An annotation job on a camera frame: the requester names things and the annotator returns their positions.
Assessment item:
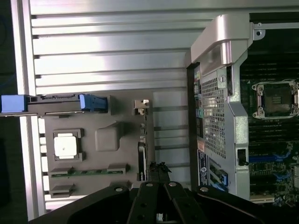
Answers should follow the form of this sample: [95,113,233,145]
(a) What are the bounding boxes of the hard disk in blue caddy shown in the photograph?
[0,93,108,117]

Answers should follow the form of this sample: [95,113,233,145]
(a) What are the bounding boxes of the CPU socket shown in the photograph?
[251,80,299,120]

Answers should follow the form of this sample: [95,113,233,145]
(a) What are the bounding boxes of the grey parts rack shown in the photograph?
[38,92,155,207]

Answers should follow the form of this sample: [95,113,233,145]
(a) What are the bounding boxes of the blue expansion slot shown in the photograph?
[249,155,289,164]

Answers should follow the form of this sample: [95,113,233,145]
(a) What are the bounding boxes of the green motherboard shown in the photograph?
[240,63,299,203]

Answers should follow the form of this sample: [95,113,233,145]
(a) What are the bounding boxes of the white expansion slot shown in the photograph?
[250,196,276,203]

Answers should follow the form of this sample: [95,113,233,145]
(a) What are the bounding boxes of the open black PC case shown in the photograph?
[186,13,299,203]

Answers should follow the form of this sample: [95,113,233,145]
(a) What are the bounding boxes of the silver CPU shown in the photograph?
[53,135,78,161]

